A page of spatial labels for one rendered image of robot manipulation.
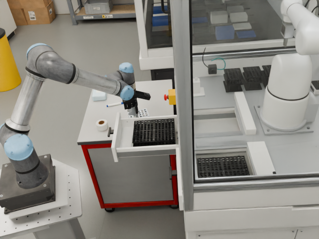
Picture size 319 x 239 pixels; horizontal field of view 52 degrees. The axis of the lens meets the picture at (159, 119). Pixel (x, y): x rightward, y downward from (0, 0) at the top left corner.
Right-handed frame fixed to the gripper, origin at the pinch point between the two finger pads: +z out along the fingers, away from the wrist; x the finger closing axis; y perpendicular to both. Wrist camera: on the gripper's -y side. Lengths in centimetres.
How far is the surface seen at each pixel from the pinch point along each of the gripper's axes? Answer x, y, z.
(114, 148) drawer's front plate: 36.2, 17.8, -10.7
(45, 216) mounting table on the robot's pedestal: 54, 56, 6
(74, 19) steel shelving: -376, 37, 70
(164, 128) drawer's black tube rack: 27.7, -10.6, -8.7
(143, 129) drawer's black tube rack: 24.9, 0.5, -8.7
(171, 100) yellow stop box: 1.0, -21.6, -6.4
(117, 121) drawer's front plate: 16.4, 12.7, -11.5
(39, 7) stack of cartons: -405, 88, 53
